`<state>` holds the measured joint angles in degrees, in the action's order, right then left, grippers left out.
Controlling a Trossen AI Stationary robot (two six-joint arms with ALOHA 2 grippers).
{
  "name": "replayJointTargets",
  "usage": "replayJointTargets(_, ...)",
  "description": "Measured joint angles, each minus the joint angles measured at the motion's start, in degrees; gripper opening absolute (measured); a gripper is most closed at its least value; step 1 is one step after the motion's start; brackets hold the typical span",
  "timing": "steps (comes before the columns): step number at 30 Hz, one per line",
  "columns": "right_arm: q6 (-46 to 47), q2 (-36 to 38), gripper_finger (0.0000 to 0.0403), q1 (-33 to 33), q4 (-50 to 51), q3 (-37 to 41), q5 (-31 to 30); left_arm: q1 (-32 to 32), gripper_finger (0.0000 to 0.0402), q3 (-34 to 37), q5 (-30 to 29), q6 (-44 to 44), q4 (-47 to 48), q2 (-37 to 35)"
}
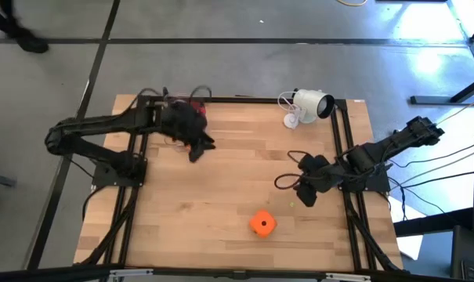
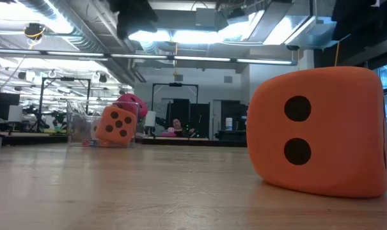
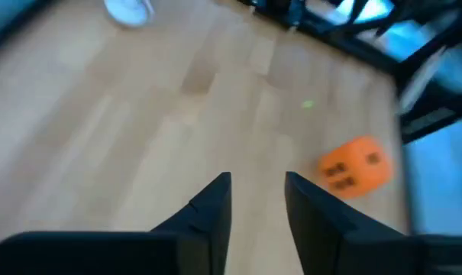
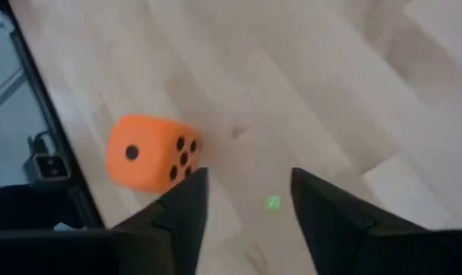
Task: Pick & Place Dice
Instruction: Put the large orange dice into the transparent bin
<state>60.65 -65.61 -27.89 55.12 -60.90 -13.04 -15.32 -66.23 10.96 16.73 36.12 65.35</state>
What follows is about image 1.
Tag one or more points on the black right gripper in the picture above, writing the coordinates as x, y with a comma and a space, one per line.
319, 172

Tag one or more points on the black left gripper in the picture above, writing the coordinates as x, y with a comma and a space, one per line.
183, 123

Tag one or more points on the large red foam die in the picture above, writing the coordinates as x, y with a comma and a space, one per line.
199, 107

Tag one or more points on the large orange foam die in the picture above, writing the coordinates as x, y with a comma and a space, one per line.
263, 229

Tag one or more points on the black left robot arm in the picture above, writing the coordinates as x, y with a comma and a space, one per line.
87, 125

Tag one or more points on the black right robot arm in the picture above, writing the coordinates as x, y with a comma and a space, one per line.
377, 152

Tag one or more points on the black desk bar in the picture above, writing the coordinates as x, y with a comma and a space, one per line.
436, 223

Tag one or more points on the black floor stand leg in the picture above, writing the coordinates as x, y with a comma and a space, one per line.
436, 100

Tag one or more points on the person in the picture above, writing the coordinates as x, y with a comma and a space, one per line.
29, 41

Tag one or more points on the black aluminium table frame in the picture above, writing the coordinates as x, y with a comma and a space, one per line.
352, 235

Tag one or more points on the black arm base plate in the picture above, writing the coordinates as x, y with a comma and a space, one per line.
377, 185
103, 178

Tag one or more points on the white security camera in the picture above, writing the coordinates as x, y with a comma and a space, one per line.
309, 103

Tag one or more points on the black camera mount beam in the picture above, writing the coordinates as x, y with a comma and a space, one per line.
44, 274

